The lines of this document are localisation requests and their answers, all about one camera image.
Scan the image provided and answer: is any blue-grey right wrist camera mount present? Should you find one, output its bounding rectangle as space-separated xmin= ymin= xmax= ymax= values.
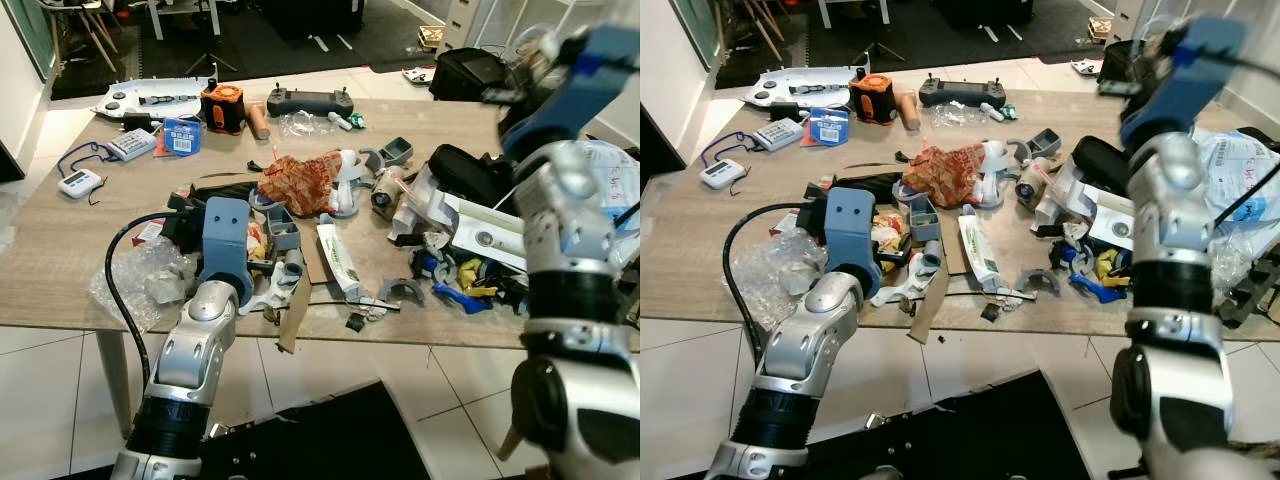
xmin=498 ymin=25 xmax=641 ymax=161
xmin=1118 ymin=15 xmax=1251 ymax=151

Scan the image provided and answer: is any white printed plastic bag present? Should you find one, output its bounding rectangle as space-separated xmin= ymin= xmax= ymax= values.
xmin=1190 ymin=128 xmax=1280 ymax=236
xmin=575 ymin=140 xmax=641 ymax=236

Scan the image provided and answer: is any black toothed foam piece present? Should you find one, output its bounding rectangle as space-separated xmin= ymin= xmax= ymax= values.
xmin=1222 ymin=245 xmax=1280 ymax=329

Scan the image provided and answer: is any white plastic bracket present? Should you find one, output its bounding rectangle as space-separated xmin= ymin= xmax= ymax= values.
xmin=870 ymin=255 xmax=941 ymax=308
xmin=238 ymin=262 xmax=304 ymax=317

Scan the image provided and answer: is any grey metal table leg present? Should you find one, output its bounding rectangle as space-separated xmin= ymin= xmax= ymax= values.
xmin=97 ymin=328 xmax=136 ymax=441

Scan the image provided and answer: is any blue packaged card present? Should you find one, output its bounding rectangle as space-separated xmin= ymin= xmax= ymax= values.
xmin=160 ymin=117 xmax=204 ymax=158
xmin=808 ymin=107 xmax=851 ymax=149

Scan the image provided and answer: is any black fabric bag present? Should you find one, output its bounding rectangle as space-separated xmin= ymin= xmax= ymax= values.
xmin=430 ymin=47 xmax=513 ymax=102
xmin=1097 ymin=38 xmax=1151 ymax=86

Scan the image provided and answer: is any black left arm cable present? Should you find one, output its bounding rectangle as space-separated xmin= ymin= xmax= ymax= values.
xmin=721 ymin=202 xmax=829 ymax=353
xmin=106 ymin=210 xmax=201 ymax=393

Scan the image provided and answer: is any white flat box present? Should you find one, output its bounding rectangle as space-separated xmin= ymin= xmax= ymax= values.
xmin=440 ymin=195 xmax=531 ymax=273
xmin=1085 ymin=190 xmax=1136 ymax=251

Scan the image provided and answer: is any red patterned snack bag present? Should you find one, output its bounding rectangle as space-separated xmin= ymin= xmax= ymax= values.
xmin=257 ymin=152 xmax=346 ymax=217
xmin=900 ymin=143 xmax=991 ymax=209

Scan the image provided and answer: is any white timer with blue lanyard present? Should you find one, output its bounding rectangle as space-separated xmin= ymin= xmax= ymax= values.
xmin=57 ymin=140 xmax=126 ymax=200
xmin=698 ymin=130 xmax=771 ymax=191

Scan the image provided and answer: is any orange and black device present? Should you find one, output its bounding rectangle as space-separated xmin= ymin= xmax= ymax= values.
xmin=200 ymin=83 xmax=247 ymax=136

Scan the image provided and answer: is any black pouch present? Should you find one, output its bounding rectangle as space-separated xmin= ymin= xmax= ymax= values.
xmin=427 ymin=145 xmax=518 ymax=213
xmin=1070 ymin=135 xmax=1136 ymax=196

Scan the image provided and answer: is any black remote controller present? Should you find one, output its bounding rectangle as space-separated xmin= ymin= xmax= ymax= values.
xmin=265 ymin=87 xmax=354 ymax=118
xmin=918 ymin=77 xmax=1009 ymax=109

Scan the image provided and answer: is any blue plastic piece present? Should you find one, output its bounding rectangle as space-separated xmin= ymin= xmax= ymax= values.
xmin=413 ymin=252 xmax=496 ymax=313
xmin=1065 ymin=245 xmax=1131 ymax=304

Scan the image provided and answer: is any grey rectangular plastic piece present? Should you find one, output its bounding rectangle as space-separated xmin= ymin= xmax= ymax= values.
xmin=264 ymin=205 xmax=301 ymax=252
xmin=907 ymin=197 xmax=943 ymax=244

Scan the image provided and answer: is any grey cylindrical camera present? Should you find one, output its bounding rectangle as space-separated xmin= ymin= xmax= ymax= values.
xmin=1013 ymin=160 xmax=1051 ymax=209
xmin=370 ymin=168 xmax=409 ymax=218

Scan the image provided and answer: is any grey keypad device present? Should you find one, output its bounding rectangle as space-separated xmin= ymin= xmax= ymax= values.
xmin=752 ymin=118 xmax=806 ymax=153
xmin=105 ymin=128 xmax=159 ymax=162

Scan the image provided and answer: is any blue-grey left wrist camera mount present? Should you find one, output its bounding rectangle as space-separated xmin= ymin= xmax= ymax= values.
xmin=824 ymin=186 xmax=883 ymax=276
xmin=200 ymin=196 xmax=254 ymax=286

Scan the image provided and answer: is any grey arched plastic piece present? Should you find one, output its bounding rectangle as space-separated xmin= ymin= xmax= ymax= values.
xmin=378 ymin=278 xmax=428 ymax=308
xmin=1015 ymin=268 xmax=1061 ymax=298

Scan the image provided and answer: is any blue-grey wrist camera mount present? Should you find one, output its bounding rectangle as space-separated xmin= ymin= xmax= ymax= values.
xmin=498 ymin=25 xmax=641 ymax=161
xmin=824 ymin=186 xmax=883 ymax=276
xmin=1118 ymin=15 xmax=1251 ymax=151
xmin=200 ymin=196 xmax=254 ymax=286

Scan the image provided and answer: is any white and green tube box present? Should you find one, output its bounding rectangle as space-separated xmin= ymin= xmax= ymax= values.
xmin=316 ymin=222 xmax=367 ymax=301
xmin=957 ymin=213 xmax=1004 ymax=291

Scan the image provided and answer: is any brown cardboard strip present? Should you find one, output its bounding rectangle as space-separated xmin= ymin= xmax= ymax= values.
xmin=905 ymin=262 xmax=951 ymax=346
xmin=276 ymin=262 xmax=313 ymax=354

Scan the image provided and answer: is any small clear plastic bag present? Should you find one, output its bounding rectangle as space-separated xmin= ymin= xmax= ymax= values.
xmin=925 ymin=100 xmax=991 ymax=129
xmin=278 ymin=110 xmax=341 ymax=139

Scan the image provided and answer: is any clear crumpled plastic bag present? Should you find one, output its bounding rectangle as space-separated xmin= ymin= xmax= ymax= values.
xmin=88 ymin=237 xmax=201 ymax=333
xmin=745 ymin=228 xmax=831 ymax=321

